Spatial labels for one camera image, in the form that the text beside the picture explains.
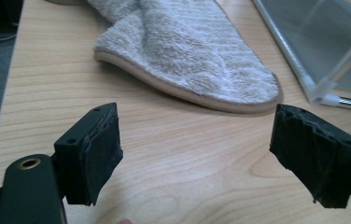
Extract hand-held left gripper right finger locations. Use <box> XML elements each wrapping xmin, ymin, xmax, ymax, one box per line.
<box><xmin>269</xmin><ymin>103</ymin><xmax>351</xmax><ymax>209</ymax></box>

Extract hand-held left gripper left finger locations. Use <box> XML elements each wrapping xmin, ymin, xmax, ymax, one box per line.
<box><xmin>53</xmin><ymin>102</ymin><xmax>124</xmax><ymax>207</ymax></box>

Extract silver metal shelf rack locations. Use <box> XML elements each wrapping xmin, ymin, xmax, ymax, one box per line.
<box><xmin>251</xmin><ymin>0</ymin><xmax>351</xmax><ymax>114</ymax></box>

